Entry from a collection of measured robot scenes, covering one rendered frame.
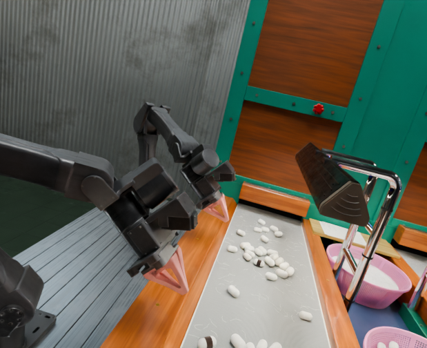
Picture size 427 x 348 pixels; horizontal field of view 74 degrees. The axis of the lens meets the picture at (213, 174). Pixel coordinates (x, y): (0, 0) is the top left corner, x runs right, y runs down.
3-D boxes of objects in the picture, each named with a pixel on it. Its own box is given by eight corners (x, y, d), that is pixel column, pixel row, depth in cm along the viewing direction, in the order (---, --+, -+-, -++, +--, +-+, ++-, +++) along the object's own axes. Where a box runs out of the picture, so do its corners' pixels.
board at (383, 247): (312, 233, 113) (313, 230, 113) (308, 219, 127) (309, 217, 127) (399, 259, 108) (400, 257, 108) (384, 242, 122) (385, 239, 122)
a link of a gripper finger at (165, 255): (203, 277, 52) (173, 235, 51) (192, 302, 45) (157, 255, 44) (175, 293, 54) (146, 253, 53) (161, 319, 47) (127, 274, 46)
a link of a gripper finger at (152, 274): (206, 270, 54) (177, 230, 53) (196, 293, 47) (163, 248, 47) (179, 285, 56) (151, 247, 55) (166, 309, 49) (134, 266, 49)
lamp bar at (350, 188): (318, 215, 48) (332, 175, 47) (294, 158, 108) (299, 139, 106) (366, 228, 47) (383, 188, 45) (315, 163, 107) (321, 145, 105)
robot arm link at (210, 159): (226, 167, 79) (215, 129, 83) (202, 166, 73) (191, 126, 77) (202, 182, 87) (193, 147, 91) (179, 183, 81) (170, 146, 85)
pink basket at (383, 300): (372, 325, 81) (385, 297, 79) (303, 269, 103) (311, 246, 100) (415, 306, 95) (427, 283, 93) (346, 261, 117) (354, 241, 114)
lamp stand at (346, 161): (274, 312, 77) (327, 155, 66) (274, 272, 96) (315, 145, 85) (345, 336, 74) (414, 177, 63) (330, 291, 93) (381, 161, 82)
